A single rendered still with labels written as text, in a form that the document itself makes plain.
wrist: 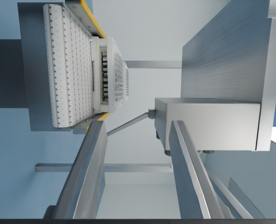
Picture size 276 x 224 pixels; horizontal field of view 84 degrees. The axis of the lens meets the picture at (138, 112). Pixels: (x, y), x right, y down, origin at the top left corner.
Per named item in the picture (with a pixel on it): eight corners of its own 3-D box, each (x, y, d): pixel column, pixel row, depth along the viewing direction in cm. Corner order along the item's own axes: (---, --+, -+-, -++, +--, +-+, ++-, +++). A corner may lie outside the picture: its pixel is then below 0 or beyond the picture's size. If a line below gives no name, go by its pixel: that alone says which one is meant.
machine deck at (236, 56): (251, 151, 33) (270, 151, 33) (274, -47, 28) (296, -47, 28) (178, 111, 95) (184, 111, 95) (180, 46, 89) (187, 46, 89)
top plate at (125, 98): (121, 102, 93) (125, 102, 93) (121, 61, 90) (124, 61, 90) (125, 99, 118) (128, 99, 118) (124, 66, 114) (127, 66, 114)
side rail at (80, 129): (72, 134, 35) (87, 134, 35) (72, 127, 34) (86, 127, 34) (124, 98, 165) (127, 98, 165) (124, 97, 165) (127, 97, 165)
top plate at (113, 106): (116, 54, 72) (121, 54, 72) (117, 106, 75) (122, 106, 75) (106, 35, 48) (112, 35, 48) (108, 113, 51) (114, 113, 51)
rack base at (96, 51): (106, 54, 72) (111, 54, 72) (108, 106, 75) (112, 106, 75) (90, 36, 48) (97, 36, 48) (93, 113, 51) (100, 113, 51)
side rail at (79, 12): (65, 4, 31) (80, 4, 31) (64, -5, 30) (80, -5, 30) (124, 73, 161) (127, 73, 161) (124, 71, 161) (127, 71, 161)
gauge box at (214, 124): (164, 151, 33) (255, 151, 33) (165, 103, 32) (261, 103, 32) (154, 126, 55) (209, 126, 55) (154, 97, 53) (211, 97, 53)
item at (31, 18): (30, 131, 37) (71, 131, 37) (16, 1, 33) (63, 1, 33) (114, 98, 165) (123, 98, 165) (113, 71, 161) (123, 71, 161)
